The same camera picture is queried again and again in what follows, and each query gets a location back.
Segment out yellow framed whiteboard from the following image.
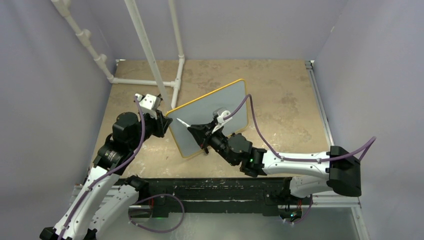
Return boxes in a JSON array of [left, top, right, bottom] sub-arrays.
[[166, 79, 247, 159]]

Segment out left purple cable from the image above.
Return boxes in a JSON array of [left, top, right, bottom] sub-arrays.
[[56, 95, 147, 240]]

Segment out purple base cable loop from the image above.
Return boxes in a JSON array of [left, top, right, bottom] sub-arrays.
[[127, 193, 185, 233]]

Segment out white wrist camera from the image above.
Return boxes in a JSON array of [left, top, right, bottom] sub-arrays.
[[212, 107, 233, 134], [135, 93, 162, 120]]

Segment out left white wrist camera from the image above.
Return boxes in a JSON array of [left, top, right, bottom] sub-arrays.
[[135, 93, 162, 120]]

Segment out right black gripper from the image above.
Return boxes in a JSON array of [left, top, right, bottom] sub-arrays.
[[189, 120, 237, 167]]

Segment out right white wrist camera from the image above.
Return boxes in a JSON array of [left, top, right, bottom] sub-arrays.
[[212, 107, 233, 134]]

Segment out whiteboard marker pen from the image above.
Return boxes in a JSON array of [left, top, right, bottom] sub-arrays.
[[176, 118, 191, 128]]

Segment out aluminium table frame rail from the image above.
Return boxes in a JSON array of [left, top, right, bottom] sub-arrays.
[[305, 60, 370, 240]]

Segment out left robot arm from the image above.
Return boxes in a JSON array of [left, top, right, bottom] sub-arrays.
[[39, 110, 173, 240]]

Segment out white PVC pipe frame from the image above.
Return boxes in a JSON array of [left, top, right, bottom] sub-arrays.
[[52, 0, 186, 110]]

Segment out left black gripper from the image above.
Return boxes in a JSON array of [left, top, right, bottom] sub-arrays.
[[130, 108, 172, 150]]

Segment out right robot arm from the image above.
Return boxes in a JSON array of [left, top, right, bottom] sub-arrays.
[[187, 124, 362, 204]]

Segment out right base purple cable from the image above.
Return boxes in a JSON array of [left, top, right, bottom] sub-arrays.
[[281, 195, 315, 226]]

